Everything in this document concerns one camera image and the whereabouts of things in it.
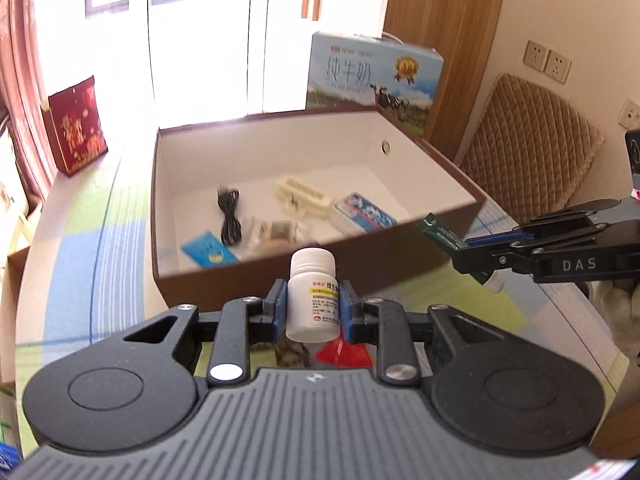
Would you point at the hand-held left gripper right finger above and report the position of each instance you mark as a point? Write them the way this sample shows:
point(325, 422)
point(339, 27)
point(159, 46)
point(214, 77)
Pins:
point(345, 310)

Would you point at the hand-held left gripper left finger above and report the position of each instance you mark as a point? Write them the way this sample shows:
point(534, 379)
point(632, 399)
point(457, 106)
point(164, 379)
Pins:
point(276, 310)

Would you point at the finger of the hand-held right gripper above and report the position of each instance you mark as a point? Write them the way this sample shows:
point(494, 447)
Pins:
point(492, 241)
point(475, 262)

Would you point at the white medicine bottle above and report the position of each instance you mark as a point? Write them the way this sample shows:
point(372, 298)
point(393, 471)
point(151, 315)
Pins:
point(312, 305)

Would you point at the green circuit board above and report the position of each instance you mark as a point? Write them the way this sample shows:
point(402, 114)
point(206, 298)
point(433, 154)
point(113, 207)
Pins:
point(442, 232)

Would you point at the blue sachet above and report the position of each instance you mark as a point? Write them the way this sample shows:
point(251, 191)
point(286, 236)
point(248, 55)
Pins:
point(207, 251)

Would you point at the blue and white packet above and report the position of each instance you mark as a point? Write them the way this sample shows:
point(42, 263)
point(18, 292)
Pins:
point(362, 215)

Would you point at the cream plastic connector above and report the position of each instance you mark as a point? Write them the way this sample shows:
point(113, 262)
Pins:
point(305, 199)

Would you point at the large brown cardboard box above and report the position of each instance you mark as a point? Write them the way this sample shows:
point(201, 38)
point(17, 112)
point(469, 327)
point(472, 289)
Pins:
point(200, 160)

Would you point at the desktop with checked cloth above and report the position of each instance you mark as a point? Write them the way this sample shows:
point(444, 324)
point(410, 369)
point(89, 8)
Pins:
point(100, 270)

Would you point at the person's right hand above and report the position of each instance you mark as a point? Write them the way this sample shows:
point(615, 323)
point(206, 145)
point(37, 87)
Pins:
point(620, 310)

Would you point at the red packet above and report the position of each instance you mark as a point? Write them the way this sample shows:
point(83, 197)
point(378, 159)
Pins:
point(345, 355)

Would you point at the brown quilted cushion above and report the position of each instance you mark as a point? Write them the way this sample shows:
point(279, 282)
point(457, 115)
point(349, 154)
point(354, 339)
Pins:
point(530, 140)

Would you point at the blue milk carton box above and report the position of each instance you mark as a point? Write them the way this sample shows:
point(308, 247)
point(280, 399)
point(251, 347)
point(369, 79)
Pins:
point(350, 70)

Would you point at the wooden wardrobe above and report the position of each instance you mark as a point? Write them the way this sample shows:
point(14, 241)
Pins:
point(440, 0)

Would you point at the beige cardboard box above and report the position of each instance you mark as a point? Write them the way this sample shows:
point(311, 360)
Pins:
point(20, 250)

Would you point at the red gift bag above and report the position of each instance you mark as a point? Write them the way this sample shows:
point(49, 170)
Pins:
point(75, 125)

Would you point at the pink curtain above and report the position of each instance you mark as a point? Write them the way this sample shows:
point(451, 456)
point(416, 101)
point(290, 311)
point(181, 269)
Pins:
point(25, 60)

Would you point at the white wall socket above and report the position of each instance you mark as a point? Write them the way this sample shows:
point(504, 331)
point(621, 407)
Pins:
point(536, 56)
point(630, 114)
point(557, 66)

